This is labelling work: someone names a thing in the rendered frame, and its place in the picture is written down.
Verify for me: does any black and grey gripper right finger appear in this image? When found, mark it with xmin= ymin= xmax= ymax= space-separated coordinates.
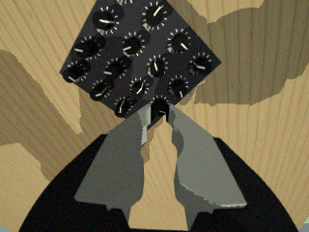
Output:
xmin=165 ymin=102 xmax=298 ymax=232

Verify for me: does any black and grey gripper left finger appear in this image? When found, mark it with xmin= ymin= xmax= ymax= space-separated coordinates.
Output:
xmin=18 ymin=102 xmax=155 ymax=232

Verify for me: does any black knob box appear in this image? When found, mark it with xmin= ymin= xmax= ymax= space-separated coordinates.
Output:
xmin=59 ymin=0 xmax=222 ymax=130

